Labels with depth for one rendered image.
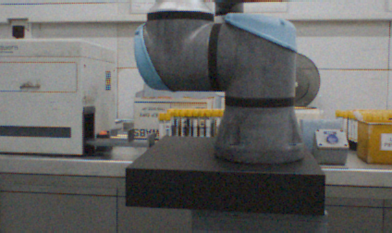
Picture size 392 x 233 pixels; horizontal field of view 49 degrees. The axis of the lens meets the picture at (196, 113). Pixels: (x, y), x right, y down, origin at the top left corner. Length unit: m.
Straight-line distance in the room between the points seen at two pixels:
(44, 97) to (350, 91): 1.10
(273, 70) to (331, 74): 1.05
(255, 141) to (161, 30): 0.23
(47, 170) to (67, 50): 0.30
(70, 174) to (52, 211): 0.83
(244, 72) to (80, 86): 0.56
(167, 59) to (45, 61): 0.52
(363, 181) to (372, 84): 0.74
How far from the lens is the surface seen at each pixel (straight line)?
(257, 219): 0.66
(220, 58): 0.68
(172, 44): 0.70
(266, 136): 0.67
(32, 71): 1.18
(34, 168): 1.15
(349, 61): 1.73
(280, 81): 0.68
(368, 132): 1.12
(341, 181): 1.04
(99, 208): 1.85
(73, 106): 1.13
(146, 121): 1.38
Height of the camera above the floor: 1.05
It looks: 3 degrees down
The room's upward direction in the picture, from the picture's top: 1 degrees clockwise
